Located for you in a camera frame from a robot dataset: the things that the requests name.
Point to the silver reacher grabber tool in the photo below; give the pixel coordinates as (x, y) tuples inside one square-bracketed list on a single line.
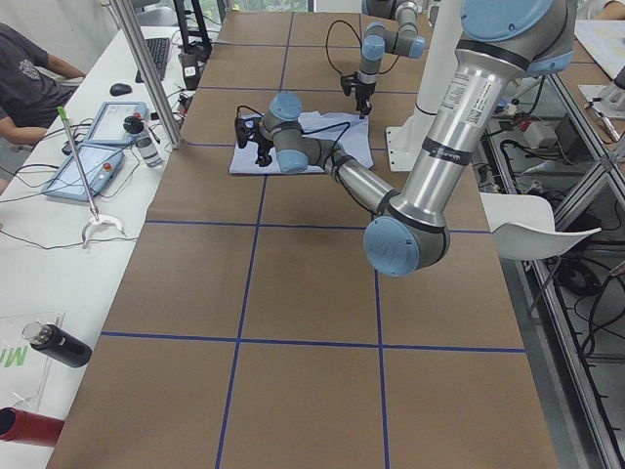
[(97, 218)]

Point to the black computer mouse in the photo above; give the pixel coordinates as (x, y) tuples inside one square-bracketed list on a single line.
[(120, 89)]

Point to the red fire extinguisher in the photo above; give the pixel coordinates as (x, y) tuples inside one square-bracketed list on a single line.
[(24, 427)]

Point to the black keyboard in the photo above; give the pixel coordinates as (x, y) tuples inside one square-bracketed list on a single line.
[(159, 49)]

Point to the white chair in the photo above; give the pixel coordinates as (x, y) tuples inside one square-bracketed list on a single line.
[(524, 229)]

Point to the grey aluminium frame post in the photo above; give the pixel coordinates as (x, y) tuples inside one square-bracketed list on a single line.
[(136, 41)]

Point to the seated person in grey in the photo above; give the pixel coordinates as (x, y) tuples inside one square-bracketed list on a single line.
[(30, 98)]

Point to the blue striped button shirt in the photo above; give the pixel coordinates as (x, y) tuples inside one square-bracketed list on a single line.
[(328, 126)]

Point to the black water bottle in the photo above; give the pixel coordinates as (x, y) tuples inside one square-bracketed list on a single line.
[(57, 344)]

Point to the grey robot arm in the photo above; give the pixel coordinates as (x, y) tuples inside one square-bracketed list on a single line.
[(499, 41), (377, 41)]

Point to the clear plastic bottle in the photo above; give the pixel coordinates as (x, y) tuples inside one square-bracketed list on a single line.
[(142, 140)]

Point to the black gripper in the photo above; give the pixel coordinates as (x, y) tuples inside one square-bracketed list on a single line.
[(363, 92), (265, 145)]

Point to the upper teach pendant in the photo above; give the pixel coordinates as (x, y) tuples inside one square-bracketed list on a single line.
[(107, 127)]

